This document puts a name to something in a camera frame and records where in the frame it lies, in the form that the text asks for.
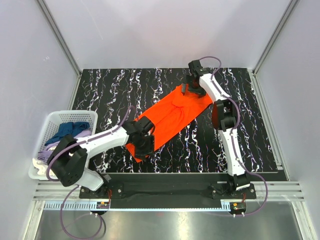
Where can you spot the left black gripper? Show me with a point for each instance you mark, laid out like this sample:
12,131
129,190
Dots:
144,149

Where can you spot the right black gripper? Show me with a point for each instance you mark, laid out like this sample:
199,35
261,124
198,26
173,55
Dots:
189,85

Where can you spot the orange t shirt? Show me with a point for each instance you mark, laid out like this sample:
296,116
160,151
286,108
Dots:
173,113

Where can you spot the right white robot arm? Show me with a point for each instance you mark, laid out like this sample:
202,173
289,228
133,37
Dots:
225,119

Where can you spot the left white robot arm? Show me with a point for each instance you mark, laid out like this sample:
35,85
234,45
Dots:
69,159

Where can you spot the black marble pattern mat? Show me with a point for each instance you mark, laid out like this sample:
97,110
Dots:
197,148

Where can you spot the left orange connector box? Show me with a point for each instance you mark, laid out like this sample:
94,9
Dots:
103,204

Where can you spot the orange connector box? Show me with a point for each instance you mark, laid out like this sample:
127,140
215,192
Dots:
239,206
103,204

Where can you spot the navy blue t shirt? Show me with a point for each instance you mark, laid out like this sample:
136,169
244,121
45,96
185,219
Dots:
68,128

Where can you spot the white plastic laundry basket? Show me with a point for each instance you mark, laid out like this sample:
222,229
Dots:
51,126

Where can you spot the lavender t shirt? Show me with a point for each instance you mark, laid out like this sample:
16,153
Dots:
82,135

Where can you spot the white t shirt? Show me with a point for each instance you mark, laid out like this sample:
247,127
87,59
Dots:
40,162

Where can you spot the right orange connector box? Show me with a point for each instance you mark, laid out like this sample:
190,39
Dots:
239,206

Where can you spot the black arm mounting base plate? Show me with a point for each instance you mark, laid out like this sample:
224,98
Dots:
210,185

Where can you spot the white slotted cable duct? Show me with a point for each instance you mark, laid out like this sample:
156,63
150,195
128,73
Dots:
117,205

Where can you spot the right aluminium frame post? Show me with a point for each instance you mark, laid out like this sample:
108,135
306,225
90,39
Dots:
275,35

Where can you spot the aluminium frame post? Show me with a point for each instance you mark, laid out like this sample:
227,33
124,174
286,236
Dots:
58,35
275,35

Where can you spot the left aluminium frame post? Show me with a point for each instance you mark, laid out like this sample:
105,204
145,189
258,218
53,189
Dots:
58,35

